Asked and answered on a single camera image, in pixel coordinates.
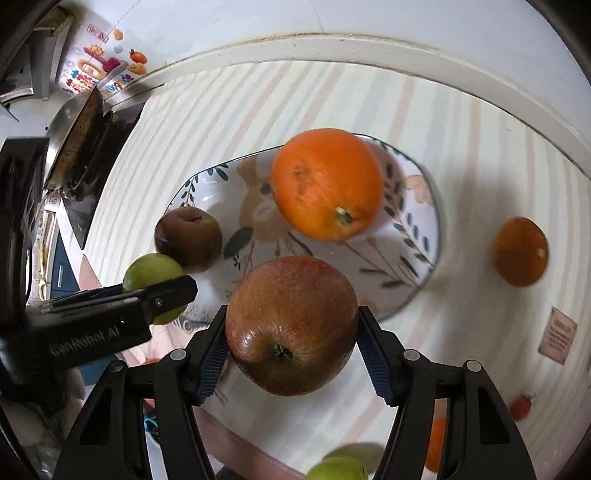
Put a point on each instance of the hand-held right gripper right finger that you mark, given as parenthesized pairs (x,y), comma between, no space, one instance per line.
(374,364)

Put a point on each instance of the brown cloth label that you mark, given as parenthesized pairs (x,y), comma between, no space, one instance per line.
(558,334)

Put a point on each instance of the floral ceramic plate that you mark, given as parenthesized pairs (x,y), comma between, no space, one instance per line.
(240,184)

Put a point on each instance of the large orange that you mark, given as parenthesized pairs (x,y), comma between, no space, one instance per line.
(323,180)

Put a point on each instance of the black glass stove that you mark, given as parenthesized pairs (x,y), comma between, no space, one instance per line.
(115,134)

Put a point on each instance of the tangerine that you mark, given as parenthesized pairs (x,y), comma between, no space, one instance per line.
(436,443)
(519,251)

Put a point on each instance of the small red tomato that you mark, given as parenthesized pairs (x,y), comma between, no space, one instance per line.
(521,408)

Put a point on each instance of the red apple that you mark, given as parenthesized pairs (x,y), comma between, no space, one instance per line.
(291,314)

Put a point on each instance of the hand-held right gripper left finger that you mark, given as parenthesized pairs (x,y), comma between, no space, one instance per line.
(210,364)

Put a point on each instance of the colourful wall sticker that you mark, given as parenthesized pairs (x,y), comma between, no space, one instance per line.
(92,64)

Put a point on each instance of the blue cabinet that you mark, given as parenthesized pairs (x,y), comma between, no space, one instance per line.
(62,277)

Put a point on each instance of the dark brown fruit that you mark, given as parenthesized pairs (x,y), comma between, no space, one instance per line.
(187,237)

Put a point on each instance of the large green fruit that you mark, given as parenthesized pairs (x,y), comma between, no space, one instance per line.
(337,470)

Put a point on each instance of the steel range hood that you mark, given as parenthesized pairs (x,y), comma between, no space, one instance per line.
(41,60)

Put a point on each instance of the metal wok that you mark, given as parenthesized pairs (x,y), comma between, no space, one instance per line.
(69,129)

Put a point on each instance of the small green fruit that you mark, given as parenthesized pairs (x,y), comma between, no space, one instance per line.
(147,272)

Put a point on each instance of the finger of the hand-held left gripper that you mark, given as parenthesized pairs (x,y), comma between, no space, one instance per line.
(161,295)
(87,295)

